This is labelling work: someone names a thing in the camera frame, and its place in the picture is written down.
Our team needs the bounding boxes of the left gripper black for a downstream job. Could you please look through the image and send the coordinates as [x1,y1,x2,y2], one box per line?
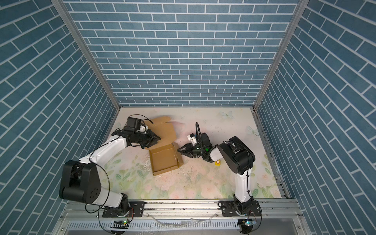
[133,128,161,148]

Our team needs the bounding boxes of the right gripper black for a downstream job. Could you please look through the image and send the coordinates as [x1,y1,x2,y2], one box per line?
[177,143,206,159]

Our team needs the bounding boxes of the brown cardboard paper box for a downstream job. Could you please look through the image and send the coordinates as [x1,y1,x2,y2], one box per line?
[146,116,184,176]

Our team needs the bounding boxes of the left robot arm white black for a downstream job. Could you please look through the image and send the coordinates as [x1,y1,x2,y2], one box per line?
[59,114,161,217]

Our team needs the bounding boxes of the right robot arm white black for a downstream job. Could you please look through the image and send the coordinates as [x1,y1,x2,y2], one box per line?
[178,133,262,216]

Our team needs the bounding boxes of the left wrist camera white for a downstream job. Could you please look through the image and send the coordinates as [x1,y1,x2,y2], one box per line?
[138,125,148,133]

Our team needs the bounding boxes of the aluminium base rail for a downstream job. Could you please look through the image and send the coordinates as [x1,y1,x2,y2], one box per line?
[52,198,310,235]

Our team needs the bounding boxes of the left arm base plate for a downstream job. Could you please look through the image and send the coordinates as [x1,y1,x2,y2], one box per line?
[102,201,146,218]

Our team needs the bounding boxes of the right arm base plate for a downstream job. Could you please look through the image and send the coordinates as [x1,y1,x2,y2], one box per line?
[217,199,262,217]

